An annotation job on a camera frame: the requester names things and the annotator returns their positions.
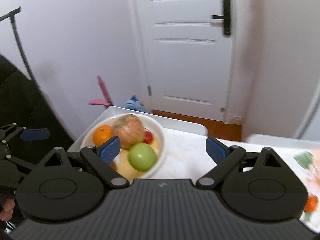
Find red yellow apple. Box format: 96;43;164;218
111;114;145;149

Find person left hand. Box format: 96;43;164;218
0;199;15;222

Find orange in bowl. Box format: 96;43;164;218
93;125;112;146

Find green apple in bowl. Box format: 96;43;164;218
127;142;157;172

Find white oval duck bowl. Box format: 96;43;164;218
80;114;167;181

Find red cherry tomato right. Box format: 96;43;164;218
143;131;153;145

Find blue plastic bag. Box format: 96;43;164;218
126;95;151;114

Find white door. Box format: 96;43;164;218
133;0;233;121

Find pink handled tool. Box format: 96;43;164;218
88;76;113;109

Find black cable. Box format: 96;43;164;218
0;5;41;88

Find black door handle lock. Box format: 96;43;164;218
211;0;232;36

